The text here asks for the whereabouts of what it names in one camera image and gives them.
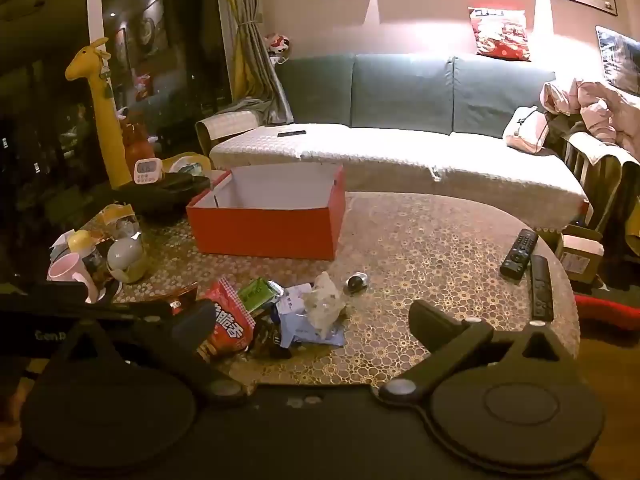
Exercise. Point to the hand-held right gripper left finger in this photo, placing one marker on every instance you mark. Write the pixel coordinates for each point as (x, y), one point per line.
(196, 319)

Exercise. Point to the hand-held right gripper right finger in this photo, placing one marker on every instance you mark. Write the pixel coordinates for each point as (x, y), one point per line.
(426, 321)

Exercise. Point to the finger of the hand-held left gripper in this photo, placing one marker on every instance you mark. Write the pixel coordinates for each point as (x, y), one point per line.
(130, 313)

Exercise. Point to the red snack packet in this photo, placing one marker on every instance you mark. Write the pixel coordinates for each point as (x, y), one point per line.
(231, 317)

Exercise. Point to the green snack packet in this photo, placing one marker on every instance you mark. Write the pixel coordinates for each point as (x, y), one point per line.
(257, 294)

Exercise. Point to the brown cookie packet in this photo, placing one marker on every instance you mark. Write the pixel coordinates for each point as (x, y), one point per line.
(270, 342)

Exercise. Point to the small black white packet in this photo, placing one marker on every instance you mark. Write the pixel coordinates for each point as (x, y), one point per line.
(357, 283)

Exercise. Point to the blue white snack packet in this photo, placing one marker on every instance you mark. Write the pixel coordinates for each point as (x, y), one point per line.
(292, 327)

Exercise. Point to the clear crinkled wrapper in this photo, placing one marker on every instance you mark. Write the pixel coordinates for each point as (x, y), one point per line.
(322, 305)

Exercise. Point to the red cardboard box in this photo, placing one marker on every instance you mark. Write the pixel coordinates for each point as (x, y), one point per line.
(260, 230)

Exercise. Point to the pink cup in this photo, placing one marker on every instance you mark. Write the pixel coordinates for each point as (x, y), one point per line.
(67, 272)

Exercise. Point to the white egg-shaped teapot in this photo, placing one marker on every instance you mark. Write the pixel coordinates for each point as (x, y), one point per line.
(125, 257)

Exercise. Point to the yellow-capped bottle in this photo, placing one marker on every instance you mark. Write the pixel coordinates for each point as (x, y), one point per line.
(82, 247)

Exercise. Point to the glass jar yellow label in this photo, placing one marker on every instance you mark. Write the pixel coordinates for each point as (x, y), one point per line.
(119, 220)

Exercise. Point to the wide black remote control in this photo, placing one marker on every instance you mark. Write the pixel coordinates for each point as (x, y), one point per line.
(520, 254)

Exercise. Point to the slim black remote control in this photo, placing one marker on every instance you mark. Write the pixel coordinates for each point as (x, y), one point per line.
(541, 287)

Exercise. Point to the black tray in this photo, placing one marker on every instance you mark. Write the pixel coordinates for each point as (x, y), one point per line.
(160, 195)

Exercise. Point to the white digital timer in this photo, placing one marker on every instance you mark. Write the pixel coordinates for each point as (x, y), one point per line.
(148, 170)

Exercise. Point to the yellow container white lid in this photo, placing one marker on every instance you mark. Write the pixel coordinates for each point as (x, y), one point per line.
(192, 164)

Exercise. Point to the small cardboard box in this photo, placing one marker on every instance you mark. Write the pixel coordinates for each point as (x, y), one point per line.
(580, 255)

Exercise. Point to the red curved object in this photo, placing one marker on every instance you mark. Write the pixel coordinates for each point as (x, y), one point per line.
(607, 312)

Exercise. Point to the yellow giraffe toy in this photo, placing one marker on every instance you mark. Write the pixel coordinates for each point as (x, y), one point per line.
(107, 125)

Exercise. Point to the rolled white quilted cover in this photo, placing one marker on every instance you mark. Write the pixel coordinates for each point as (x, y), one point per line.
(225, 127)

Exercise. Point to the black phone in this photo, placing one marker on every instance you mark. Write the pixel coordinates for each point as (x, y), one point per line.
(291, 133)

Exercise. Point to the white tote bag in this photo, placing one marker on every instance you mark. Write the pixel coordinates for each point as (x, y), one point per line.
(525, 130)

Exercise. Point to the striped armrest cover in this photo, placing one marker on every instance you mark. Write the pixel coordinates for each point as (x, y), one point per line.
(600, 170)

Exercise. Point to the green sofa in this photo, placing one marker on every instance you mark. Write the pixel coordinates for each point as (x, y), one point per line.
(400, 90)

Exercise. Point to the red white doll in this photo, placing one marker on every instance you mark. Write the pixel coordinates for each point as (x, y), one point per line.
(277, 46)

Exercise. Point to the red printed pillow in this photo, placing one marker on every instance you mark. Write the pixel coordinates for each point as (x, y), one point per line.
(500, 35)

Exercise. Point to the grey yellow curtain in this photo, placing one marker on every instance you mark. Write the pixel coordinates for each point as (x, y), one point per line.
(250, 20)

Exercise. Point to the white lamp pole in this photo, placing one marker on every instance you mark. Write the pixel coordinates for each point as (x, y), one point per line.
(95, 5)

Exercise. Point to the blue patterned pillow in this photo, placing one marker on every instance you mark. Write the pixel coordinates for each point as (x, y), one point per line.
(617, 60)

